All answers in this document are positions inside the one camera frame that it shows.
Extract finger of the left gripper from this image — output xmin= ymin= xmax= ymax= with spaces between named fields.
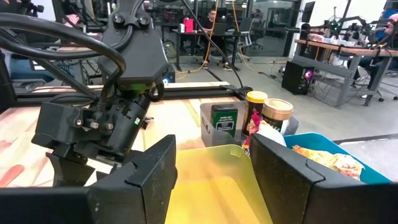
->
xmin=45 ymin=152 xmax=96 ymax=187
xmin=95 ymin=163 xmax=124 ymax=183

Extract wooden table grey legs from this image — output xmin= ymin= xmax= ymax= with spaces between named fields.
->
xmin=294 ymin=39 xmax=398 ymax=108

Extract black aluminium table frame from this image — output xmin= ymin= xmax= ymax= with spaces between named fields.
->
xmin=0 ymin=52 xmax=253 ymax=108

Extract blue plastic bin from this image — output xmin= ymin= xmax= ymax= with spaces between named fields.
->
xmin=283 ymin=132 xmax=392 ymax=185

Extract dark jar yellow lid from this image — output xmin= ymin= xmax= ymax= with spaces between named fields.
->
xmin=241 ymin=90 xmax=269 ymax=137

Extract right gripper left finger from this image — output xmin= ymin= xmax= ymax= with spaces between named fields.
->
xmin=88 ymin=134 xmax=177 ymax=224

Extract red white snack bag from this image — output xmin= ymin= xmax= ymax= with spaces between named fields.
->
xmin=241 ymin=111 xmax=287 ymax=156

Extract red box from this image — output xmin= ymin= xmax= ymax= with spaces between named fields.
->
xmin=183 ymin=17 xmax=195 ymax=34

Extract black computer blue light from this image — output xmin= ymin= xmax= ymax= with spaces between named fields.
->
xmin=160 ymin=65 xmax=177 ymax=85

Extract yellow hanging cable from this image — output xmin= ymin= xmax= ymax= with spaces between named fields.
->
xmin=175 ymin=0 xmax=280 ymax=75

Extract black monitor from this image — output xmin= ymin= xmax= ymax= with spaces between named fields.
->
xmin=300 ymin=1 xmax=315 ymax=23

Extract grey office chair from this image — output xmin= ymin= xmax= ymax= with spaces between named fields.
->
xmin=239 ymin=17 xmax=264 ymax=50

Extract green black pepper tin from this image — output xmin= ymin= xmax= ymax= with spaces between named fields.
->
xmin=210 ymin=103 xmax=239 ymax=138

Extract black office desk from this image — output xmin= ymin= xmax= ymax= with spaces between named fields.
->
xmin=174 ymin=29 xmax=246 ymax=72

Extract grey translucent plastic bin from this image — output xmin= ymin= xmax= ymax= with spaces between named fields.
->
xmin=200 ymin=101 xmax=301 ymax=147

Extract black framed glass partition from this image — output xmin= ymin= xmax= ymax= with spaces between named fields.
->
xmin=149 ymin=0 xmax=304 ymax=58

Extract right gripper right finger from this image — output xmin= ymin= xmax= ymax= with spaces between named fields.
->
xmin=248 ymin=133 xmax=368 ymax=224

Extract yellow translucent plastic bin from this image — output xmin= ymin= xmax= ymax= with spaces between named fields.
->
xmin=164 ymin=144 xmax=274 ymax=224

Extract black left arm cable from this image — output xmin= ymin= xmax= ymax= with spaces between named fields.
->
xmin=0 ymin=0 xmax=252 ymax=106

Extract yellow snack bag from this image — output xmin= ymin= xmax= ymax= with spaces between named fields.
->
xmin=292 ymin=144 xmax=346 ymax=170

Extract gold lid seasoning jar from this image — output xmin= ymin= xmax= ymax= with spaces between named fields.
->
xmin=261 ymin=98 xmax=294 ymax=134

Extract background robot arms green lights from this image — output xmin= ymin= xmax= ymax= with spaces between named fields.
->
xmin=323 ymin=15 xmax=377 ymax=41

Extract black computer tower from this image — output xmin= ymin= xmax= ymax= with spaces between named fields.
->
xmin=281 ymin=60 xmax=313 ymax=96

